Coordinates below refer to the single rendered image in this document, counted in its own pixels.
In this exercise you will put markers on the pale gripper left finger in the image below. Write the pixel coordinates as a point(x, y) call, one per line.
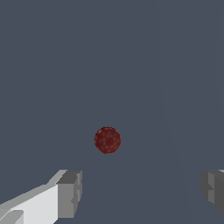
point(43, 201)

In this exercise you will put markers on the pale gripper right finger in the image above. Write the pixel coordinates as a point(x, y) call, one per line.
point(215, 188)

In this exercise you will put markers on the dark red ball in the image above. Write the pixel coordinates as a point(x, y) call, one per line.
point(107, 140)

